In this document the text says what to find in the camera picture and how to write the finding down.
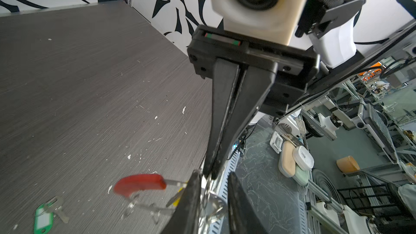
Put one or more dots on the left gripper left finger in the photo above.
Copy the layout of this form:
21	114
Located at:
185	218

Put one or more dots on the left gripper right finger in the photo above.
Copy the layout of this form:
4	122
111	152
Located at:
241	214

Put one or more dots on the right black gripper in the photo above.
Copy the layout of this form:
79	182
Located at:
238	94

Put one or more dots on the yellow capped key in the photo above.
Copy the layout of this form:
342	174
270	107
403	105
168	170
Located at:
175	199

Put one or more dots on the large wire keyring red sleeve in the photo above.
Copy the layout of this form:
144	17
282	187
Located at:
151	191

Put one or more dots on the green capped key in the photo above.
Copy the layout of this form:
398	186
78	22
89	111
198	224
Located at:
44	215

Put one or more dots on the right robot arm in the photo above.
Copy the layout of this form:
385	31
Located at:
325	28

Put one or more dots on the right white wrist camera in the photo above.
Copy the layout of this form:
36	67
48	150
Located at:
270	20

